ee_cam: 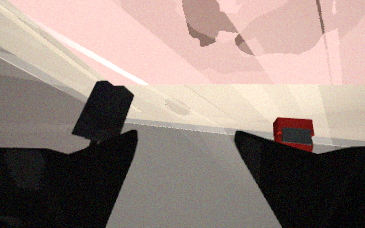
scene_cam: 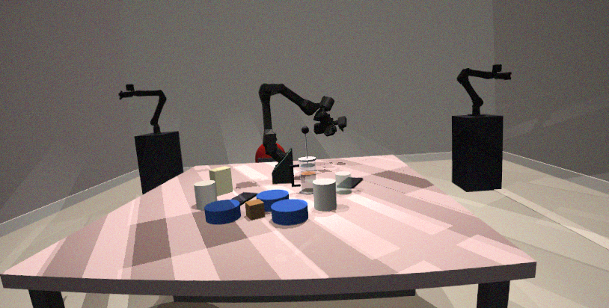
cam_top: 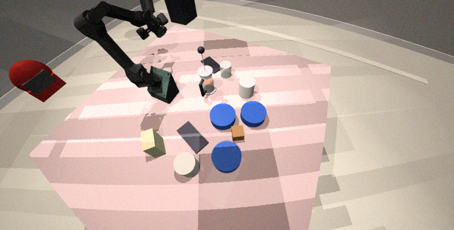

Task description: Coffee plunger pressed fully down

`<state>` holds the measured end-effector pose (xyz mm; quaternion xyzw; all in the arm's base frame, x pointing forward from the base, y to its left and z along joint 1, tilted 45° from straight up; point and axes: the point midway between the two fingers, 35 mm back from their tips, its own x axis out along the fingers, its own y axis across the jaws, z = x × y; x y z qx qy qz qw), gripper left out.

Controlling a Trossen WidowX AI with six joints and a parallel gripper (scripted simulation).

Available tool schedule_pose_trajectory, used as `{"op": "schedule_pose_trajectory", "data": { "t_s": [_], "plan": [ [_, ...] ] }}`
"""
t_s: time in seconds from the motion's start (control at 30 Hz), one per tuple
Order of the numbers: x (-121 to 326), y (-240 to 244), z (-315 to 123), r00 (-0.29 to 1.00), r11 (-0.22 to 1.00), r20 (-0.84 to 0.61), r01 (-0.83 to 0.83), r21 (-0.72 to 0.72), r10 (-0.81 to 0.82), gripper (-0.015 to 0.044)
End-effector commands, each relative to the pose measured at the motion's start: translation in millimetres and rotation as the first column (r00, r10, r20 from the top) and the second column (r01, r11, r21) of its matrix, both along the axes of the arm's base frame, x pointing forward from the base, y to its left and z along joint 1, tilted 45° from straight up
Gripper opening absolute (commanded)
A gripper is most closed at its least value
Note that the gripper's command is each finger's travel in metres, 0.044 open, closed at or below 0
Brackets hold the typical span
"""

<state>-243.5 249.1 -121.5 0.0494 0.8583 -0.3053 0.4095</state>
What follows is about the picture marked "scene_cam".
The orange block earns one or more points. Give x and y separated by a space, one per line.
255 209

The coffee plunger press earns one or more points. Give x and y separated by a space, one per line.
307 170

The blue short cylinder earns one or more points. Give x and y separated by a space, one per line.
222 212
289 212
271 196

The pale yellow cube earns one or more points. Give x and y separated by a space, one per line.
223 180

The cream cylinder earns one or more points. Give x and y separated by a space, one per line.
324 194
205 192

